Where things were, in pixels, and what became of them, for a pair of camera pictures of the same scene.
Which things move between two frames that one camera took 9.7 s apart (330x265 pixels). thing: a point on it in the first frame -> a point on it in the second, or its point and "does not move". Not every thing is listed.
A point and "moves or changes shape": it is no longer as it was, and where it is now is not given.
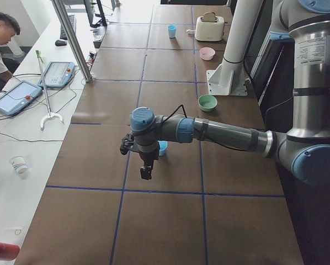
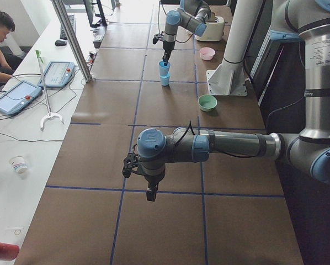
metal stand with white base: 50,114 does not move
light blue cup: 163,146 moves or changes shape
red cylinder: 1,251 does not move
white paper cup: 19,163 does not move
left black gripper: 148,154 -> 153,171
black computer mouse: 59,42 does not move
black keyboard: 73,21 does not move
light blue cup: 172,31 moves or changes shape
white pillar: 242,25 does not move
